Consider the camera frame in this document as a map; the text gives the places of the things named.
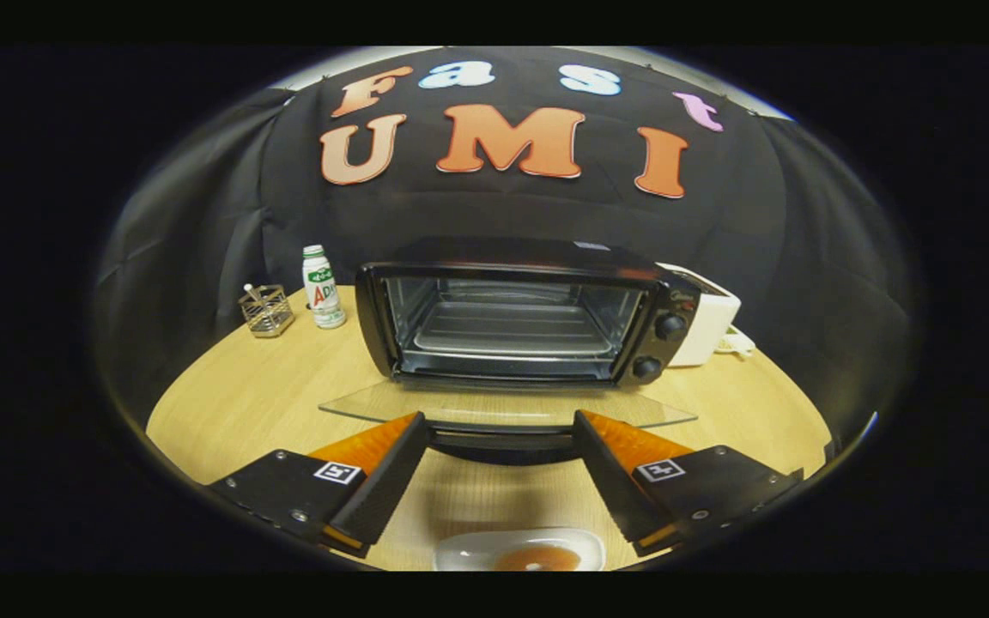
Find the white pop-up toaster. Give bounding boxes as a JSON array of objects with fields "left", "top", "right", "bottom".
[{"left": 656, "top": 262, "right": 743, "bottom": 369}]

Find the wire mesh holder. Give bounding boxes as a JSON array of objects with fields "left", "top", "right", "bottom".
[{"left": 238, "top": 283, "right": 296, "bottom": 339}]

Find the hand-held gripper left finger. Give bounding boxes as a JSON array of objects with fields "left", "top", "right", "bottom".
[{"left": 203, "top": 412, "right": 429, "bottom": 560}]

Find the white plate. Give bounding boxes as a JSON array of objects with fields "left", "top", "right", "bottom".
[{"left": 433, "top": 527, "right": 608, "bottom": 573}]

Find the sugared donut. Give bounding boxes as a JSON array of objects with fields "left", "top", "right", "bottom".
[{"left": 494, "top": 544, "right": 584, "bottom": 573}]

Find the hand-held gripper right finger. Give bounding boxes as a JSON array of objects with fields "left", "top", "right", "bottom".
[{"left": 572, "top": 409, "right": 806, "bottom": 557}]

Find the white bottle with green label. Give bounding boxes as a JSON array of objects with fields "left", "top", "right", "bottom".
[{"left": 302, "top": 245, "right": 348, "bottom": 330}]

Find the black toaster oven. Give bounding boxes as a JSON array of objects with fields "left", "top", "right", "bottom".
[{"left": 319, "top": 238, "right": 702, "bottom": 467}]

